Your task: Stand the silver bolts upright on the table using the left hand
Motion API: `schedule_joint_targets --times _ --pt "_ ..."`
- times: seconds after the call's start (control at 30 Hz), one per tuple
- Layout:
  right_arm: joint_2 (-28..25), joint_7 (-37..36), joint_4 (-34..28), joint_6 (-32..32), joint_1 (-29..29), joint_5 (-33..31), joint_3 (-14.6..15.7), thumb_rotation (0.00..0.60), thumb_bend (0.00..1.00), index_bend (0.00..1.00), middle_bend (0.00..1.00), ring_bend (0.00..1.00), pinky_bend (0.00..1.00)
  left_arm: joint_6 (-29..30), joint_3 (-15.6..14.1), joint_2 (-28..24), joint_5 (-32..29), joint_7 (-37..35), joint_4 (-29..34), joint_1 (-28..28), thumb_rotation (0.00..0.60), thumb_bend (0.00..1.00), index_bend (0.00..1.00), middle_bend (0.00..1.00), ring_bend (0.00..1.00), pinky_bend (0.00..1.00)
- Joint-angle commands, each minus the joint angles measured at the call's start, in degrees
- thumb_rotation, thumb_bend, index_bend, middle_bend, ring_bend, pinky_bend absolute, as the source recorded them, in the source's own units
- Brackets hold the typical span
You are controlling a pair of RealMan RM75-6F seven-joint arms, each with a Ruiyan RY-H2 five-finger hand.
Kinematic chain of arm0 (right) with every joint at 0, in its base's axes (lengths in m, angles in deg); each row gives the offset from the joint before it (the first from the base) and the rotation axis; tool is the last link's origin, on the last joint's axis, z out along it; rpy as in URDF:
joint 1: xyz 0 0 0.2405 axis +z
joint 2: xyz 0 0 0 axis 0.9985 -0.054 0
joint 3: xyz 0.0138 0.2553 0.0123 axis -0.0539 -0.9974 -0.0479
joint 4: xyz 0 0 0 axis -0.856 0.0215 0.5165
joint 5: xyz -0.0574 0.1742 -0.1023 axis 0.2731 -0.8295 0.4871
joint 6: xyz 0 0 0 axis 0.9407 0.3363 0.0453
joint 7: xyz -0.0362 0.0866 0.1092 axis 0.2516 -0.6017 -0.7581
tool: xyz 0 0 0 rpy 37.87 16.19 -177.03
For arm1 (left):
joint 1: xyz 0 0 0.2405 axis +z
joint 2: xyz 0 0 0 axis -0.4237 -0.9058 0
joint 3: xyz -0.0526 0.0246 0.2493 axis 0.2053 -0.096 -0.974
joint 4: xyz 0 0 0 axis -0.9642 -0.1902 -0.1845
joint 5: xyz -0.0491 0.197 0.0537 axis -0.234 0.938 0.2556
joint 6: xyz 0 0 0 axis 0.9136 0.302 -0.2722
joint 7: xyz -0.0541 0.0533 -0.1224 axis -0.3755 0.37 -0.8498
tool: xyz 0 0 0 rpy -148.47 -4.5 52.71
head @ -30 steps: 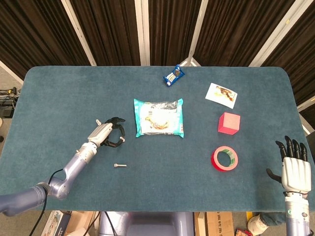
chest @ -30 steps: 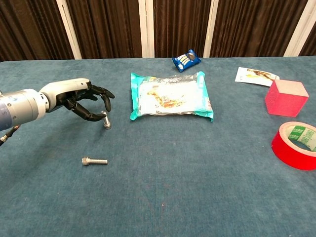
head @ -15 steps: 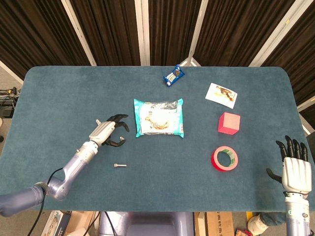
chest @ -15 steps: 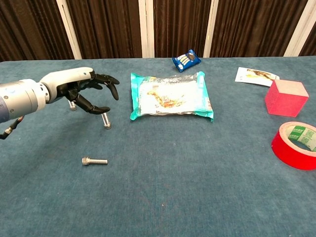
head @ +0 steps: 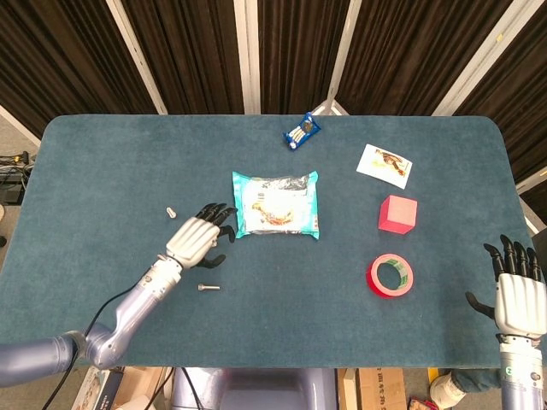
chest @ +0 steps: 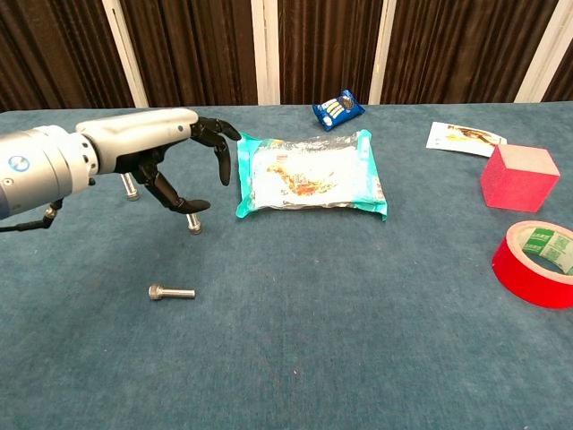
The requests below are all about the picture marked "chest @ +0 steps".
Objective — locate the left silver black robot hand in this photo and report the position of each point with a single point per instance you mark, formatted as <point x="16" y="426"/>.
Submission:
<point x="139" y="134"/>

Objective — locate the steel bolt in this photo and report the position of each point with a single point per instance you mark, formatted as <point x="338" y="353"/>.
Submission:
<point x="132" y="190"/>
<point x="194" y="226"/>
<point x="174" y="293"/>

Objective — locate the dark brown curtain panel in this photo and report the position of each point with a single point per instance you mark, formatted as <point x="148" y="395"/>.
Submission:
<point x="192" y="45"/>
<point x="327" y="45"/>
<point x="53" y="45"/>
<point x="461" y="45"/>
<point x="564" y="85"/>

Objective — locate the teal clear food package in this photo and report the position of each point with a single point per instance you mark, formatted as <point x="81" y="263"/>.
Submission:
<point x="309" y="174"/>

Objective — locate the blue cookie packet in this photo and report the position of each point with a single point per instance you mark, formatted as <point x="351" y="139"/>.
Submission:
<point x="338" y="109"/>

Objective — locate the teal felt table cover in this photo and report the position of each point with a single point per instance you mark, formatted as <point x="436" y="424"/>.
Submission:
<point x="286" y="336"/>

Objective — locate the white playing card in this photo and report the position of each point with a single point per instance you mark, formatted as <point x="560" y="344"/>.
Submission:
<point x="447" y="139"/>

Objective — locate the pink foam cube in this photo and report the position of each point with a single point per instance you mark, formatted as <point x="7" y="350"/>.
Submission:
<point x="515" y="183"/>

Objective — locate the red tape roll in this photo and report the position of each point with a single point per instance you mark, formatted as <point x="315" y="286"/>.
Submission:
<point x="515" y="277"/>

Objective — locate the white partition frame post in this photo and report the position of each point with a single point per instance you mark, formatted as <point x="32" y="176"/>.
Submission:
<point x="382" y="54"/>
<point x="544" y="54"/>
<point x="125" y="58"/>
<point x="259" y="54"/>

